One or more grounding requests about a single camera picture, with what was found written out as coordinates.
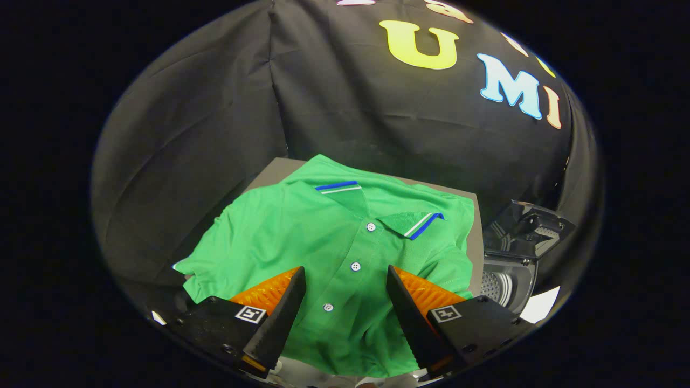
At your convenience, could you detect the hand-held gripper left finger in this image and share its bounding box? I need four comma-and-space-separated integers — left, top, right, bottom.
167, 266, 307, 378

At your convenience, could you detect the green polo shirt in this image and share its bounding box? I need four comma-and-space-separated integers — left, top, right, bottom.
172, 154, 475, 378

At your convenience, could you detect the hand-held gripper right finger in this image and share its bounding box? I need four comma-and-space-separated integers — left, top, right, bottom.
386, 265, 534, 378

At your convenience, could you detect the black backdrop cloth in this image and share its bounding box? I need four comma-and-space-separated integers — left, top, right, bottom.
91, 0, 604, 313

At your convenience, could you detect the dark grey cabinet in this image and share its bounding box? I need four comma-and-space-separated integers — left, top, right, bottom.
245, 157, 484, 297

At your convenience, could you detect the white flat board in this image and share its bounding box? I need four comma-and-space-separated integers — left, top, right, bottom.
520, 286, 561, 324

